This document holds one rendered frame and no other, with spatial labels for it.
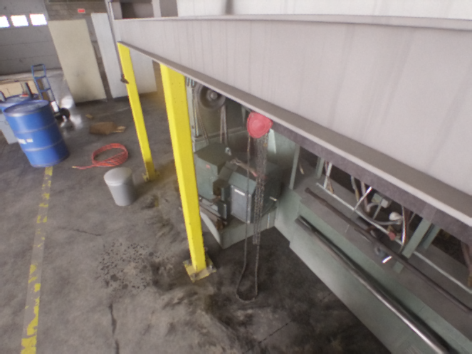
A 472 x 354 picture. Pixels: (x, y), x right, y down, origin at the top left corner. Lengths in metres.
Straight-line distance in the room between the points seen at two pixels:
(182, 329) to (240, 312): 0.45
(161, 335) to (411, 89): 2.01
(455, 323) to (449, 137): 1.48
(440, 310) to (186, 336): 1.59
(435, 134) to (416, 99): 0.06
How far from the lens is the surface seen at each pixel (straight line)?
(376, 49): 0.45
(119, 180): 2.92
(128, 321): 2.21
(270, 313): 2.11
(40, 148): 4.52
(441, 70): 0.41
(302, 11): 1.16
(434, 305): 1.81
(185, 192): 1.63
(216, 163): 1.97
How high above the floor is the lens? 1.89
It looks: 34 degrees down
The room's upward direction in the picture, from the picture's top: straight up
